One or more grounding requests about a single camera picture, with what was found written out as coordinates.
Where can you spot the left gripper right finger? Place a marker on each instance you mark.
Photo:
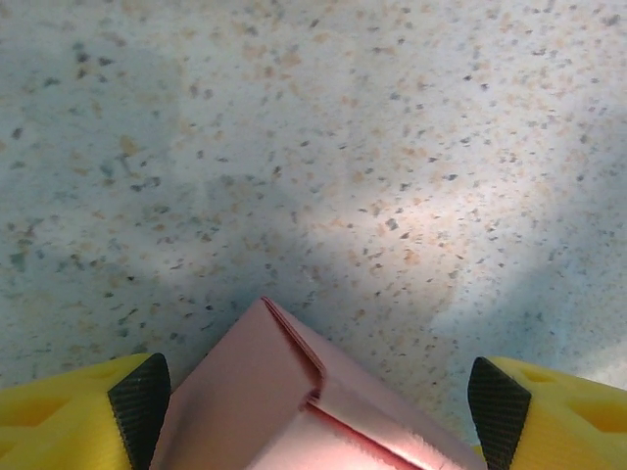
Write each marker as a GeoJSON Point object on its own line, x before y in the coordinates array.
{"type": "Point", "coordinates": [563, 426]}

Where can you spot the pink paper box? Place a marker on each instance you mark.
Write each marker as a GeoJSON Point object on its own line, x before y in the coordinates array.
{"type": "Point", "coordinates": [255, 391]}

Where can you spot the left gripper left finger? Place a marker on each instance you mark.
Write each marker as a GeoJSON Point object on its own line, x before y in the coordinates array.
{"type": "Point", "coordinates": [63, 426]}

